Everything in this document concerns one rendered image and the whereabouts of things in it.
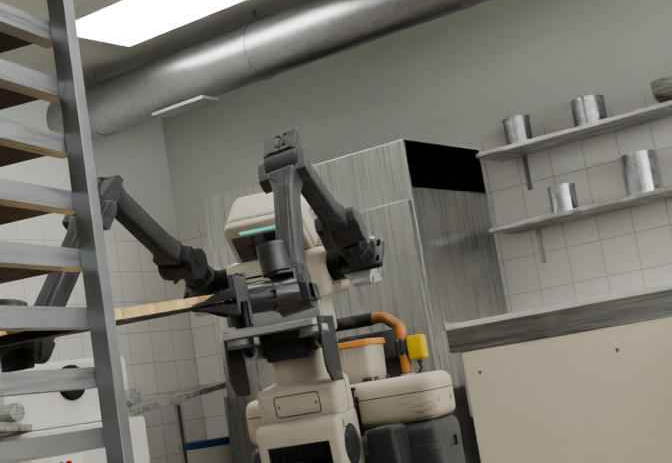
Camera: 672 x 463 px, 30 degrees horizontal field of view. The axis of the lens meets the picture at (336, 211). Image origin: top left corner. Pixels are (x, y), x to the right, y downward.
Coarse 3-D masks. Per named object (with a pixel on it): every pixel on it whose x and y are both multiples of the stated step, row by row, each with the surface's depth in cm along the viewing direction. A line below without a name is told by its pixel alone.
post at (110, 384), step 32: (64, 0) 195; (64, 32) 194; (64, 64) 194; (64, 96) 193; (64, 128) 193; (96, 192) 192; (96, 224) 190; (96, 256) 189; (96, 288) 188; (96, 320) 188; (96, 352) 187; (128, 448) 186
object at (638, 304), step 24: (648, 288) 244; (528, 312) 258; (552, 312) 255; (576, 312) 252; (600, 312) 249; (624, 312) 246; (648, 312) 244; (456, 336) 267; (480, 336) 264; (504, 336) 260; (528, 336) 258
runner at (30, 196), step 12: (0, 180) 174; (12, 180) 177; (0, 192) 174; (12, 192) 176; (24, 192) 179; (36, 192) 182; (48, 192) 185; (60, 192) 188; (0, 204) 178; (12, 204) 179; (24, 204) 180; (36, 204) 182; (48, 204) 185; (60, 204) 188; (72, 204) 191
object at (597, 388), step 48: (576, 336) 251; (624, 336) 245; (480, 384) 262; (528, 384) 256; (576, 384) 250; (624, 384) 245; (480, 432) 262; (528, 432) 256; (576, 432) 250; (624, 432) 244
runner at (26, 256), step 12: (0, 252) 171; (12, 252) 174; (24, 252) 176; (36, 252) 179; (48, 252) 182; (60, 252) 185; (72, 252) 188; (0, 264) 173; (12, 264) 175; (24, 264) 176; (36, 264) 178; (48, 264) 181; (60, 264) 184; (72, 264) 187
